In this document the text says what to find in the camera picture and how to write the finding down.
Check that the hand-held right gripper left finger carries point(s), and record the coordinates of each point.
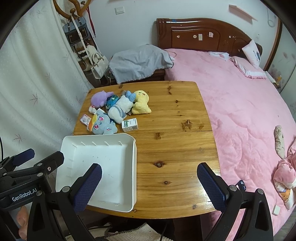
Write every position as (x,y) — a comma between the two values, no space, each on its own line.
(90,185)

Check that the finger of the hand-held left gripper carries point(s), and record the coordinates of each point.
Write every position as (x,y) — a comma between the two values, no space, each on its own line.
(23,156)
(49,163)

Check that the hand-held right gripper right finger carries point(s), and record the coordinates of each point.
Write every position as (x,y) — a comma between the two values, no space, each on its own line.
(210,187)

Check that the white plastic tray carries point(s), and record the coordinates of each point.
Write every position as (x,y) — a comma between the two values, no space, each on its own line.
(111,162)

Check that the grey pony plush rainbow mane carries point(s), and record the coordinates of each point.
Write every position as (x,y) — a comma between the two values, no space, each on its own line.
(104,124)

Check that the green white carton box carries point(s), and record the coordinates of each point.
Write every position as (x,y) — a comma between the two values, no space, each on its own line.
(129,125)

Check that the purple plush toy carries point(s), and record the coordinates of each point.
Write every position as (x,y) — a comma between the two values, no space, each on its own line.
(98,98)

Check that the white plush with blue bow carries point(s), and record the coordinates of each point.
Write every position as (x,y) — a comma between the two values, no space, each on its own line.
(119,109)

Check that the grey white shoulder bag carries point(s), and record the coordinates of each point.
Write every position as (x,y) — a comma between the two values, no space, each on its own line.
(74,32)

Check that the person's left hand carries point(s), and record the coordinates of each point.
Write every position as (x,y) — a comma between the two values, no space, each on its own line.
(22,217)

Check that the black phone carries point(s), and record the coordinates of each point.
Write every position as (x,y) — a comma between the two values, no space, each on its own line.
(241,185)

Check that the small white box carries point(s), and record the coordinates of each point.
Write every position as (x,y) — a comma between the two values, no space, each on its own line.
(85,120)

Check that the grey knitted rug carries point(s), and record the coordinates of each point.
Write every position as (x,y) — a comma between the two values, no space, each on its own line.
(134,234)

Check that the small white red-striped socks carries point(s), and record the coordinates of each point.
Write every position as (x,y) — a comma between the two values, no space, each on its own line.
(93,109)

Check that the small white block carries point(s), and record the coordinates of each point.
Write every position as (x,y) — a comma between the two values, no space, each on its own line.
(276,210)

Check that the pink plush garment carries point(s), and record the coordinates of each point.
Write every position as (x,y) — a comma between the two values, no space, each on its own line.
(284,171)

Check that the white patterned curtain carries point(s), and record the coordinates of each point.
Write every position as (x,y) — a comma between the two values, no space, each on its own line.
(34,81)

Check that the blue earth patterned pouch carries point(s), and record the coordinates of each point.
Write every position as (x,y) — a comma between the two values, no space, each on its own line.
(112,100)

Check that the pink fleece blanket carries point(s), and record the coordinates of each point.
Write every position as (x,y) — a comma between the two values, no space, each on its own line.
(242,104)

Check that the cream white handbag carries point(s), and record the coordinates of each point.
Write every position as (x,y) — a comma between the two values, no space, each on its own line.
(99,66)

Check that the brown white fuzzy bag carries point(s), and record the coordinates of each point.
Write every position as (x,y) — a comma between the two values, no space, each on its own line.
(81,55)

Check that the dark wooden nightstand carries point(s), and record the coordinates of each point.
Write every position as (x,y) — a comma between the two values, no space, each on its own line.
(159,75)

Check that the pink frilled pillow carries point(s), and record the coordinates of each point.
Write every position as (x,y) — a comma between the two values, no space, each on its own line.
(245,67)

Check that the grey cloth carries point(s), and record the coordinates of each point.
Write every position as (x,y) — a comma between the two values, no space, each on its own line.
(138,62)

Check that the white printed pillow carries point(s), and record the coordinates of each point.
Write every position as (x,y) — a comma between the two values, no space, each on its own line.
(252,53)

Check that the wooden coat rack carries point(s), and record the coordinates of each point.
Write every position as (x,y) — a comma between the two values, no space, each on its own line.
(57,9)

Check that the brown wooden headboard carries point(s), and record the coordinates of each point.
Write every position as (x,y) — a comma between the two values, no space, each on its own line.
(185,32)

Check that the white wardrobe wooden frame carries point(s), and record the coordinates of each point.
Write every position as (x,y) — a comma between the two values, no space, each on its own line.
(284,58)

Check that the white light switch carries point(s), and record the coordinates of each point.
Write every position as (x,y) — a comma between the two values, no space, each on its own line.
(119,10)

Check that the pink wall shelf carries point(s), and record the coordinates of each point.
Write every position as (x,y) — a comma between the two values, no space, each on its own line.
(238,9)

